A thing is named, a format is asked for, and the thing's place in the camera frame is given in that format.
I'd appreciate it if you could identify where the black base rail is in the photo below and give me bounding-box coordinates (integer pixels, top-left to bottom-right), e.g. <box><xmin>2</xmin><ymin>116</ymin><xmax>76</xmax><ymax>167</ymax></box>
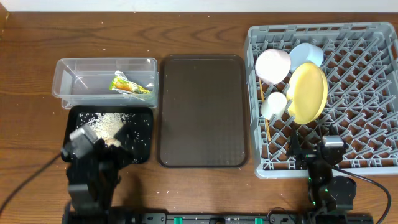
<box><xmin>61</xmin><ymin>210</ymin><xmax>374</xmax><ymax>224</ymax></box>

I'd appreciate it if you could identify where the rice pile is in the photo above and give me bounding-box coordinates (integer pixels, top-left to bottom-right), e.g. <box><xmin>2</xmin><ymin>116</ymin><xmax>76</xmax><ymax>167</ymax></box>
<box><xmin>77</xmin><ymin>111</ymin><xmax>147</xmax><ymax>164</ymax></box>

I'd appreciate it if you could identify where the light blue bowl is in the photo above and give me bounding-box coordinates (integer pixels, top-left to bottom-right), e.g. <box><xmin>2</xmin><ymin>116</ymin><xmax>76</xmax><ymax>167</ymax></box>
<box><xmin>289</xmin><ymin>43</ymin><xmax>323</xmax><ymax>73</ymax></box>

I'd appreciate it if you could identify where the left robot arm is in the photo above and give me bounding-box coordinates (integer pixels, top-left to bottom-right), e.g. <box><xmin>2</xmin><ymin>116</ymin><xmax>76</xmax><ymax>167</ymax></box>
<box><xmin>61</xmin><ymin>124</ymin><xmax>142</xmax><ymax>224</ymax></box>

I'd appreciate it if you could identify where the green orange snack wrapper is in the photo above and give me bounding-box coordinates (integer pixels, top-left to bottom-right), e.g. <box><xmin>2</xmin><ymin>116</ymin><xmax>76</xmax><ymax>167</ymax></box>
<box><xmin>109</xmin><ymin>70</ymin><xmax>152</xmax><ymax>95</ymax></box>

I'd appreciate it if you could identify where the dark brown serving tray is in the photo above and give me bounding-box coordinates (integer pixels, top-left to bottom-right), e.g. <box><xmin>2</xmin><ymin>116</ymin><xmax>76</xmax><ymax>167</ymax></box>
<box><xmin>157</xmin><ymin>54</ymin><xmax>249</xmax><ymax>168</ymax></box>

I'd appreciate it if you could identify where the white cup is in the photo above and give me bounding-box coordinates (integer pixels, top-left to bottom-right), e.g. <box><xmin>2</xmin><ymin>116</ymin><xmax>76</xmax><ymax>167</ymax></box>
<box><xmin>260</xmin><ymin>92</ymin><xmax>287</xmax><ymax>120</ymax></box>

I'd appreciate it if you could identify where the wooden chopstick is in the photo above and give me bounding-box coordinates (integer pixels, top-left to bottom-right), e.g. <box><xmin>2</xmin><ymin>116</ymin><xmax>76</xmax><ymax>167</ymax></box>
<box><xmin>259</xmin><ymin>78</ymin><xmax>271</xmax><ymax>142</ymax></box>

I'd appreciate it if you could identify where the black waste tray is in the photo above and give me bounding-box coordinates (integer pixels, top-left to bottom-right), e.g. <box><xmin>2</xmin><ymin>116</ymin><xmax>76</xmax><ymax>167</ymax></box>
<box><xmin>63</xmin><ymin>105</ymin><xmax>154</xmax><ymax>165</ymax></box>

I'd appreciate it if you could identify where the grey plastic dishwasher rack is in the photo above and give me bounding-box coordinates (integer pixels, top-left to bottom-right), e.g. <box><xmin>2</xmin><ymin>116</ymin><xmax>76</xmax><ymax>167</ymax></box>
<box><xmin>244</xmin><ymin>22</ymin><xmax>397</xmax><ymax>179</ymax></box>

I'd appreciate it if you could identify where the clear plastic bin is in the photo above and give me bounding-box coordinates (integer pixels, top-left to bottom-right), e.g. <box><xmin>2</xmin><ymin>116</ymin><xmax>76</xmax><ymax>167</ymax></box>
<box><xmin>52</xmin><ymin>58</ymin><xmax>159</xmax><ymax>109</ymax></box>

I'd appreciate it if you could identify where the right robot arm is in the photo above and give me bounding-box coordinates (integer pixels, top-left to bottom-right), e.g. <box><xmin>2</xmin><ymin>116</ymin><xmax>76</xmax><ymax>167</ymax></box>
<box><xmin>287</xmin><ymin>129</ymin><xmax>356</xmax><ymax>213</ymax></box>

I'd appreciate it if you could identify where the yellow plate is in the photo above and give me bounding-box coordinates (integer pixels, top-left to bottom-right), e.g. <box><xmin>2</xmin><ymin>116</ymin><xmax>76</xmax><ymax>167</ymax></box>
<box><xmin>286</xmin><ymin>62</ymin><xmax>328</xmax><ymax>124</ymax></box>

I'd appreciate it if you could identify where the white bowl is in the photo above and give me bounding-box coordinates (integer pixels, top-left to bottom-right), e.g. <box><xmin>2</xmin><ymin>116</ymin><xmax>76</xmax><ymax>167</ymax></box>
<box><xmin>254</xmin><ymin>49</ymin><xmax>291</xmax><ymax>85</ymax></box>

